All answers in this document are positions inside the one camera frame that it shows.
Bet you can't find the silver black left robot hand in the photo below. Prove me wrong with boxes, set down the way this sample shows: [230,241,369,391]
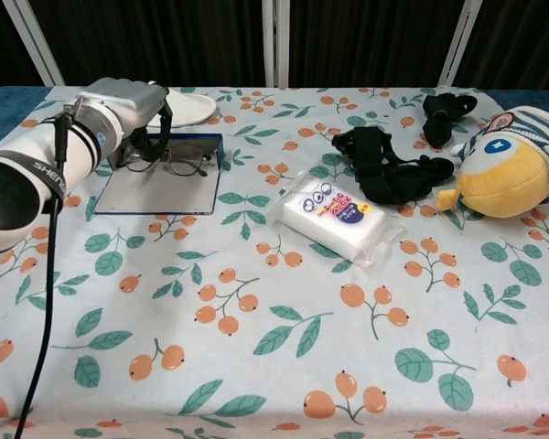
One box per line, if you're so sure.
[75,77,174,174]

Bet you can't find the dark-framed eyeglasses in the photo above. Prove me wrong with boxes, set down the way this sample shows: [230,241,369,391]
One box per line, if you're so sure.
[118,142,211,178]

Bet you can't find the blue shallow box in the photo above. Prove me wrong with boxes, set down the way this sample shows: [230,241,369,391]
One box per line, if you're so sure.
[92,132,224,215]

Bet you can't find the white disposable slipper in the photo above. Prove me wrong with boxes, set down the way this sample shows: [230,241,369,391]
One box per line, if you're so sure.
[146,89,218,129]

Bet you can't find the white sponge in plastic wrap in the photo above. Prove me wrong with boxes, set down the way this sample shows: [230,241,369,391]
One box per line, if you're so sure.
[265,169,406,272]

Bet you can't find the dark pleated curtain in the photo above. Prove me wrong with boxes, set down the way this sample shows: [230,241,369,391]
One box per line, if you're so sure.
[0,0,549,91]

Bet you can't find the floral fruit-print tablecloth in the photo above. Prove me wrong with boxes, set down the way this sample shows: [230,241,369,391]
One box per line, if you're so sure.
[0,85,549,439]

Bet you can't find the yellow plush with striped hat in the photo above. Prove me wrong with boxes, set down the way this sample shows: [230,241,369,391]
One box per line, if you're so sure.
[435,104,549,225]

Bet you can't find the white slanted frame post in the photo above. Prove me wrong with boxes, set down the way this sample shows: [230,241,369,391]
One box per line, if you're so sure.
[2,0,67,88]
[436,0,475,87]

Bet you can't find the white upright frame post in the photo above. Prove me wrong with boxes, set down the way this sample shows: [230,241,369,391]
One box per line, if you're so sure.
[261,0,294,89]

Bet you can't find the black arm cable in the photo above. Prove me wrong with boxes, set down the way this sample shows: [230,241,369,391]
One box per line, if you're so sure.
[8,102,81,439]

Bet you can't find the large black strap bundle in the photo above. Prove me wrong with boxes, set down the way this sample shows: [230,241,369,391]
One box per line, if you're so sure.
[331,126,456,206]

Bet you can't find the small black strap bundle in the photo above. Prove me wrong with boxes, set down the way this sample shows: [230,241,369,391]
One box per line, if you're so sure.
[421,92,478,150]

